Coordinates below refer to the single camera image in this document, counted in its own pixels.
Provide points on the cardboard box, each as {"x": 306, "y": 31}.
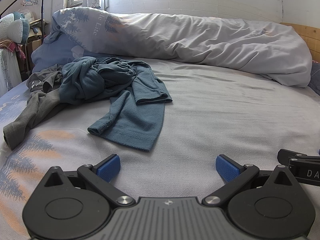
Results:
{"x": 33, "y": 45}

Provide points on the grey printed duvet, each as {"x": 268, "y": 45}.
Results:
{"x": 200, "y": 42}

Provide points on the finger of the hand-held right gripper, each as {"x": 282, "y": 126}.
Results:
{"x": 295, "y": 156}

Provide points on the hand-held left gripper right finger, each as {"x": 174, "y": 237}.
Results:
{"x": 226, "y": 168}

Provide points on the white teal plush pillow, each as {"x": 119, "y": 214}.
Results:
{"x": 12, "y": 27}

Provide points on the grey garment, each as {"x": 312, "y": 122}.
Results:
{"x": 37, "y": 110}

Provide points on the white storage case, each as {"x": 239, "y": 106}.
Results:
{"x": 7, "y": 67}

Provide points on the black clothes rack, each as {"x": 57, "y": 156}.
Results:
{"x": 43, "y": 5}

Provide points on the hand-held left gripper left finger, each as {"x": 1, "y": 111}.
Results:
{"x": 109, "y": 168}

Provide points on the pink blanket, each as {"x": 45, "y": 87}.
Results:
{"x": 15, "y": 46}

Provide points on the wooden headboard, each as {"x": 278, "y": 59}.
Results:
{"x": 312, "y": 37}

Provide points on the dark blue cartoon pillow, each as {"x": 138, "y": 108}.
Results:
{"x": 316, "y": 80}

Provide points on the teal long-sleeve shirt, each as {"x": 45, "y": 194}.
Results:
{"x": 140, "y": 120}

